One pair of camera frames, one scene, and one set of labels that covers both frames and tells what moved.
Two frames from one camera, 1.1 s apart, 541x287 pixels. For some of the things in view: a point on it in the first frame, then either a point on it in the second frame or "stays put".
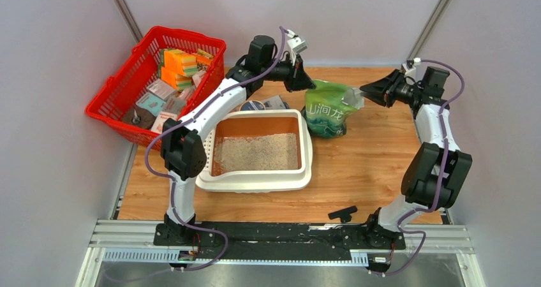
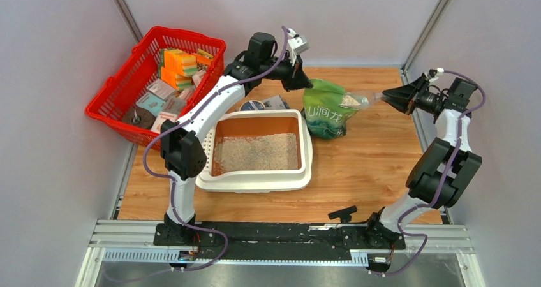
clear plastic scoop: (354, 97) stays put
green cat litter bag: (325, 114) stays put
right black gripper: (381, 91) -> (407, 97)
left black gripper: (296, 79) stays put
